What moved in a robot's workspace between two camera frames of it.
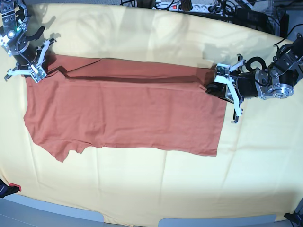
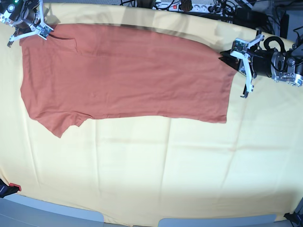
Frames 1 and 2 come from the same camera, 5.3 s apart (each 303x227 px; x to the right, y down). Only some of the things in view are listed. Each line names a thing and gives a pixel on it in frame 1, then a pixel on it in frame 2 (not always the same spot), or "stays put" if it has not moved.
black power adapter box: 250,18 stays put
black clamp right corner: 295,217 stays put
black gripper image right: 246,84 -> 262,60
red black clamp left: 5,190 stays put
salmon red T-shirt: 88,101 -> 75,71
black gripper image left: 27,54 -> 28,16
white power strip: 197,7 stays put
